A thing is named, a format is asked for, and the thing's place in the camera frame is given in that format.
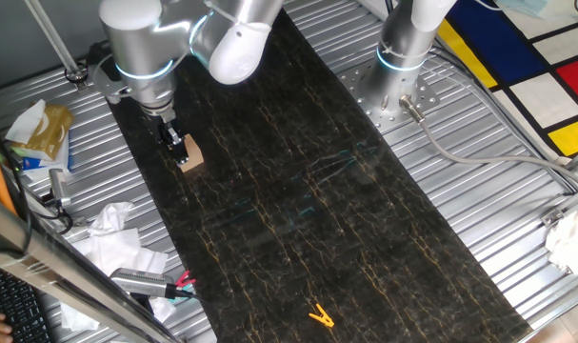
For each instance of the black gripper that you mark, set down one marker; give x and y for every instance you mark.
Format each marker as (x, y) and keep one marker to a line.
(164, 127)

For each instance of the small wooden cube block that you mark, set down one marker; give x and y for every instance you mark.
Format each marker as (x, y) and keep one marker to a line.
(194, 155)

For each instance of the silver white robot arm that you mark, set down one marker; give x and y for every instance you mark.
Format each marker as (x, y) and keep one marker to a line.
(141, 47)

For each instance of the crumpled white tissue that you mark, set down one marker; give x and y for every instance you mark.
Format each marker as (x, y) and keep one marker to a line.
(110, 219)

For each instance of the yellow tissue pack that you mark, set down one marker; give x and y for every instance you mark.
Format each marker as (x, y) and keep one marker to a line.
(50, 131)

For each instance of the white paper sheet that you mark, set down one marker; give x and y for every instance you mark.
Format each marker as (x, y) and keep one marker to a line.
(117, 257)

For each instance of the red clothespin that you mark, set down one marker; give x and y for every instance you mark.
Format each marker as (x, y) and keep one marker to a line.
(184, 278)

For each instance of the blue white tissue pack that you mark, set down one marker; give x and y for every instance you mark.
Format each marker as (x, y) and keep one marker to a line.
(36, 164)

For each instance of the teal clothespin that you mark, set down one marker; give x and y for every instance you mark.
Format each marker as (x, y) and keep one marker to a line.
(187, 288)

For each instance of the white tissue sheet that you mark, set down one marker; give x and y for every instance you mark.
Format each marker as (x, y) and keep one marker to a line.
(24, 124)

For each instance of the black gold-veined marble mat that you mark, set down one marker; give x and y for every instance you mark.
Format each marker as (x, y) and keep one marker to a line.
(317, 214)

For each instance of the black keyboard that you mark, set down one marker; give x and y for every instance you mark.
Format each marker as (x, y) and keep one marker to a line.
(17, 300)

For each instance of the orange clothespin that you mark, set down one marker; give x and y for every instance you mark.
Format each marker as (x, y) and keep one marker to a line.
(323, 318)

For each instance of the grey box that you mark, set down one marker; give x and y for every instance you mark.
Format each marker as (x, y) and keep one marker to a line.
(503, 71)

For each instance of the light blue face mask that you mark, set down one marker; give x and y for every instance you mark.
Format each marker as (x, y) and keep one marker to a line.
(522, 7)

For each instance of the colourful squares floor mat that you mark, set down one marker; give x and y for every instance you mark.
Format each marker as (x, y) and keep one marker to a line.
(545, 100)

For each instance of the white cloth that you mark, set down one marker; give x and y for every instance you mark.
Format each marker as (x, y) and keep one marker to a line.
(572, 238)

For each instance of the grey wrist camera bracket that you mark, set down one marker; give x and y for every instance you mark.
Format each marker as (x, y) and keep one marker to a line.
(110, 88)

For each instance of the silver depth camera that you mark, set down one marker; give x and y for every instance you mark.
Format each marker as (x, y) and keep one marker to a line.
(141, 282)

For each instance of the aluminium frame beam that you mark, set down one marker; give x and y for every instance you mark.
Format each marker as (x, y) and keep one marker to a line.
(55, 271)

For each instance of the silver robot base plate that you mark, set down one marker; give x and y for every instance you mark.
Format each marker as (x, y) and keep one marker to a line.
(422, 95)

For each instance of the metal corner bracket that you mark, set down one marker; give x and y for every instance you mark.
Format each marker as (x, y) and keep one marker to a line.
(552, 216)

